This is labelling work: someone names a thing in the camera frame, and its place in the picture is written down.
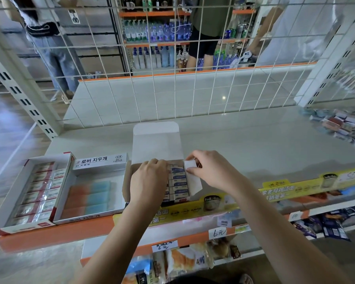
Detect person's left hand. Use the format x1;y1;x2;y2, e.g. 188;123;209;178
128;158;170;214

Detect person's right hand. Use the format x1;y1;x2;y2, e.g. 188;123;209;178
185;150;245;197

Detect blue white eraser box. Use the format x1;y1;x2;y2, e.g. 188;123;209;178
122;120;204;209

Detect box of pink-blue erasers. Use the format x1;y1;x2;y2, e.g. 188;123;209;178
52;152;130;226

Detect red eraser display box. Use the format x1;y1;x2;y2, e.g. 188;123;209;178
0;152;75;236

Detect pile of mixed erasers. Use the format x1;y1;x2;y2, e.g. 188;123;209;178
309;107;355;149

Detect person's left forearm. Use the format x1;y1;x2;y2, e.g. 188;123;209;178
74;204;166;284

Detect person's right forearm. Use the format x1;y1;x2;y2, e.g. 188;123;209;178
228;181;355;284

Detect snack packets on lower shelf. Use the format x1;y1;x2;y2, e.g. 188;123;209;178
112;201;206;227

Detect white orange metal shelf unit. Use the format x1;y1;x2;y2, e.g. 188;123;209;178
0;0;355;276

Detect yellow price label strip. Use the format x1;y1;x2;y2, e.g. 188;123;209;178
202;168;355;212

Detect blue orange snack packet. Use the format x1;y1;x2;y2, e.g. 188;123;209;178
121;257;159;284

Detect row of dark snack packets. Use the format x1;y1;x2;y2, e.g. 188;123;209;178
291;203;355;241

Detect row of blue bottles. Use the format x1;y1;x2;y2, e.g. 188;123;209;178
120;0;261;73

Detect black metal rack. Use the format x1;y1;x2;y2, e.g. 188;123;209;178
0;0;126;92

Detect white wire grid panel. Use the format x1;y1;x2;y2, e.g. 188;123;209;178
0;0;355;125

